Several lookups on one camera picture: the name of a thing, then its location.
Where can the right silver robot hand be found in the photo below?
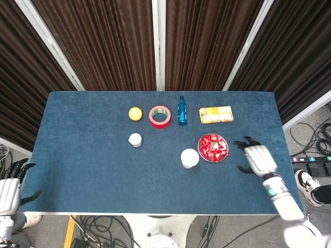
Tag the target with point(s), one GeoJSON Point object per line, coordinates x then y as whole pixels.
{"type": "Point", "coordinates": [259, 160]}

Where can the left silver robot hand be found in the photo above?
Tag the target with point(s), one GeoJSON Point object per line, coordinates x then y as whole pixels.
{"type": "Point", "coordinates": [9, 193]}

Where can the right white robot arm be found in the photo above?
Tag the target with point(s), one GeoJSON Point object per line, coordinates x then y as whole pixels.
{"type": "Point", "coordinates": [287, 201]}

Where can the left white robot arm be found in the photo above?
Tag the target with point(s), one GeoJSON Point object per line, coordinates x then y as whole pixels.
{"type": "Point", "coordinates": [4, 227]}

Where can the metal bowl of red candies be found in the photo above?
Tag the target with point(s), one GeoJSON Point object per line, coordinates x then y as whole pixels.
{"type": "Point", "coordinates": [214, 146]}

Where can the white paper cup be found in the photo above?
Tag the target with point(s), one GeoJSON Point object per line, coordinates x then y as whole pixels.
{"type": "Point", "coordinates": [190, 157]}

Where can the grey trouser leg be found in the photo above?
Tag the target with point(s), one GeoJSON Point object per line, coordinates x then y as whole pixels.
{"type": "Point", "coordinates": [18, 222]}

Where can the white shoe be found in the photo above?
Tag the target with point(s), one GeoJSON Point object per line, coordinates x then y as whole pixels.
{"type": "Point", "coordinates": [32, 220]}

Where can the white and black sneaker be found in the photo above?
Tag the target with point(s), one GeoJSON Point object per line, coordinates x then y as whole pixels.
{"type": "Point", "coordinates": [303, 180]}

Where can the black power strip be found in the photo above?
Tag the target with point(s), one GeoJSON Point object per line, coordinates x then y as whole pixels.
{"type": "Point", "coordinates": [313, 159]}

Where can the black foot pedal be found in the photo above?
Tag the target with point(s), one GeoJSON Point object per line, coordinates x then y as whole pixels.
{"type": "Point", "coordinates": [314, 169]}

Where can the yellow snack box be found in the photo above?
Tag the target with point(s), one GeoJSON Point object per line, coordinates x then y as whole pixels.
{"type": "Point", "coordinates": [217, 115]}

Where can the yellow floor tape strip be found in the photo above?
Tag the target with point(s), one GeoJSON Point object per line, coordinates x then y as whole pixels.
{"type": "Point", "coordinates": [69, 232]}

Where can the black trouser leg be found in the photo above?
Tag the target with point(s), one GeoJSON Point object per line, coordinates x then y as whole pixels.
{"type": "Point", "coordinates": [324, 195]}

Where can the black power adapter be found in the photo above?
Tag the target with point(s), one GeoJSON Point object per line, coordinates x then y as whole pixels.
{"type": "Point", "coordinates": [78, 244]}

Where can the blue spray bottle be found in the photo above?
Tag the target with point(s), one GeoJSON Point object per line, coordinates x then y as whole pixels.
{"type": "Point", "coordinates": [182, 116]}

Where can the blue fabric table cover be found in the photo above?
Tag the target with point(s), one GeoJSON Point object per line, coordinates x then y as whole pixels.
{"type": "Point", "coordinates": [103, 168]}

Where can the red tape roll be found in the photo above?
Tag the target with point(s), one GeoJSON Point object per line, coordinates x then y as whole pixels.
{"type": "Point", "coordinates": [160, 126]}

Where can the brown pleated curtain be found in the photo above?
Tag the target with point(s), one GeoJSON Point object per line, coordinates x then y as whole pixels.
{"type": "Point", "coordinates": [297, 51]}
{"type": "Point", "coordinates": [207, 46]}
{"type": "Point", "coordinates": [103, 46]}
{"type": "Point", "coordinates": [20, 77]}

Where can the small white jar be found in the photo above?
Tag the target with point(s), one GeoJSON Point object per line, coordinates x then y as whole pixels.
{"type": "Point", "coordinates": [135, 139]}

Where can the yellow ball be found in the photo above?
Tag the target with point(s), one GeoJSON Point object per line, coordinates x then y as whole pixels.
{"type": "Point", "coordinates": [135, 114]}

